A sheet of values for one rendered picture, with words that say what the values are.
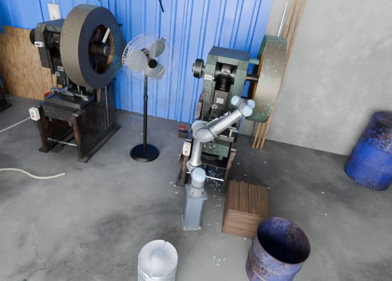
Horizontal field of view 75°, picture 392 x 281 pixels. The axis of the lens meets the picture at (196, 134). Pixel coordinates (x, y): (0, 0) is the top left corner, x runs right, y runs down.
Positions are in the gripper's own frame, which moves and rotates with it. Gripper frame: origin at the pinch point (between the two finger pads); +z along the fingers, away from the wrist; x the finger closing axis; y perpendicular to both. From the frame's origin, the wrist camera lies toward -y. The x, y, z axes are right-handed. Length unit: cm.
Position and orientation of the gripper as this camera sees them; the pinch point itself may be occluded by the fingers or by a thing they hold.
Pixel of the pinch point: (226, 116)
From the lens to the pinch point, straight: 241.5
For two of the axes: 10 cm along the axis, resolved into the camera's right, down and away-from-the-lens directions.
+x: 3.7, 9.3, -0.4
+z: -5.5, 2.5, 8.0
